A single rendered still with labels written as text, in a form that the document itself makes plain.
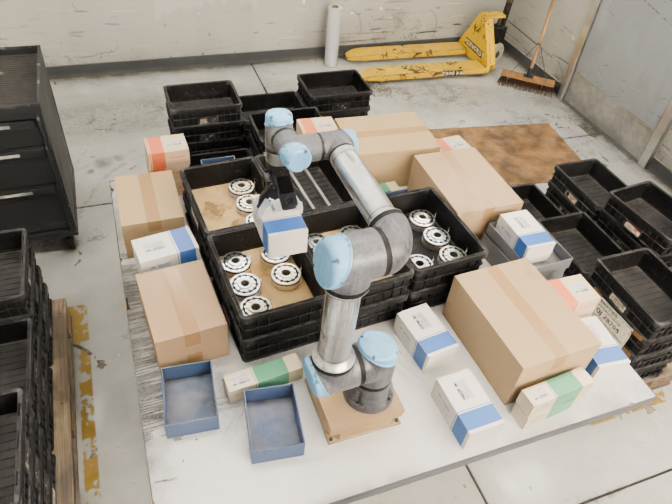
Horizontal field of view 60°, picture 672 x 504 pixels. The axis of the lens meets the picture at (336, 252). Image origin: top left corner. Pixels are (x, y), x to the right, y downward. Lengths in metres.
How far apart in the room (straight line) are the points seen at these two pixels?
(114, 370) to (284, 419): 1.23
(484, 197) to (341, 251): 1.23
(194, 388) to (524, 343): 1.02
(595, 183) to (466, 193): 1.46
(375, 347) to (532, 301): 0.64
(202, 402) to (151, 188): 0.90
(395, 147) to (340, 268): 1.39
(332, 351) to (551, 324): 0.79
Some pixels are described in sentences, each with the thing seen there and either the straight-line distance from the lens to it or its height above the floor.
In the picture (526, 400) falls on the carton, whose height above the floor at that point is 0.81.
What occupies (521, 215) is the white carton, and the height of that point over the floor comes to 0.89.
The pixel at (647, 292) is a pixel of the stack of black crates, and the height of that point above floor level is 0.49.
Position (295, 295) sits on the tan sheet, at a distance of 1.93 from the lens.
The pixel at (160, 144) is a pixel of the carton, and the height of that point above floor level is 0.92.
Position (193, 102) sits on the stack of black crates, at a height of 0.49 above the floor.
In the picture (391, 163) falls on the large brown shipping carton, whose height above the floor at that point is 0.84.
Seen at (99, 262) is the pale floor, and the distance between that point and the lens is 3.34.
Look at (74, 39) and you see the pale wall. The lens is 4.99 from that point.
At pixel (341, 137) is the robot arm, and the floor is 1.44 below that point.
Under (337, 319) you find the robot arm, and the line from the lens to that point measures 1.37.
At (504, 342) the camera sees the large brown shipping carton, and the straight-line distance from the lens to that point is 1.85.
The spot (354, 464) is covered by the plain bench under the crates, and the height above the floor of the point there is 0.70.
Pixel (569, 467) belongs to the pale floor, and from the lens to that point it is 2.80.
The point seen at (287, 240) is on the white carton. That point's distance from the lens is 1.71.
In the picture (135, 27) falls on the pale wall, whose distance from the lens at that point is 4.97.
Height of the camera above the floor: 2.26
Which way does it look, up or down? 43 degrees down
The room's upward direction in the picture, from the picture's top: 7 degrees clockwise
